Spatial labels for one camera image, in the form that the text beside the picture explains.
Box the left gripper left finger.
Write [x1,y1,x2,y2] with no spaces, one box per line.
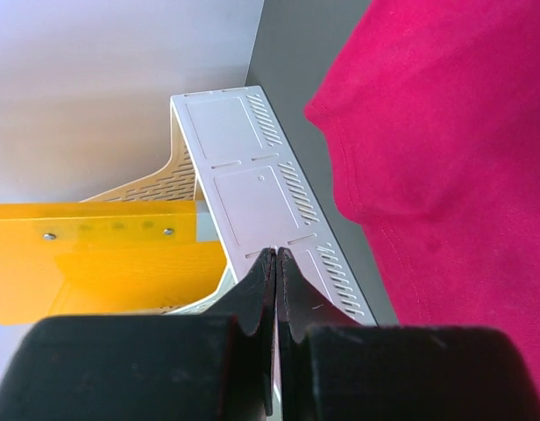
[0,248,276,420]

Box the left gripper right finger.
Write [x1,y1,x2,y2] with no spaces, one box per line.
[276,248,540,420]

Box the red t shirt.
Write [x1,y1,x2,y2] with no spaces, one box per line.
[305,1,540,395]

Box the orange plastic folder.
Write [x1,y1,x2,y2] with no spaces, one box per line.
[0,201,227,325]

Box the white file organizer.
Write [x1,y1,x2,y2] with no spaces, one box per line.
[79,84,380,421]

